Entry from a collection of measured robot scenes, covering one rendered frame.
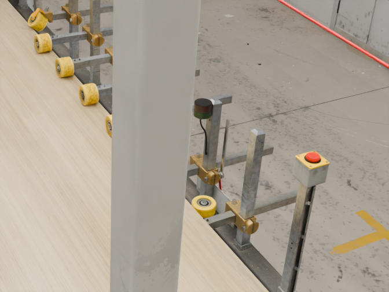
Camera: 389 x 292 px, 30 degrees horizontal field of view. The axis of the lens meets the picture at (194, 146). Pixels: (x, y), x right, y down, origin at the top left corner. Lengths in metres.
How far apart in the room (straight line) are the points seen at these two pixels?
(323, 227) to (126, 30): 3.34
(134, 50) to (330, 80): 4.77
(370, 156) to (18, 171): 2.54
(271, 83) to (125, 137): 4.56
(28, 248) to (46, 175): 0.37
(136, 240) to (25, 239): 1.62
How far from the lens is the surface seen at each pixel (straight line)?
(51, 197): 2.37
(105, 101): 3.30
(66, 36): 3.29
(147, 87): 0.53
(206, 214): 2.34
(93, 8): 3.24
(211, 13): 6.14
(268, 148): 2.75
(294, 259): 2.26
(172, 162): 0.58
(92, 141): 2.65
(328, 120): 4.76
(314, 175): 2.05
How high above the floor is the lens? 2.33
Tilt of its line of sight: 33 degrees down
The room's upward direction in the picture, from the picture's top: 5 degrees clockwise
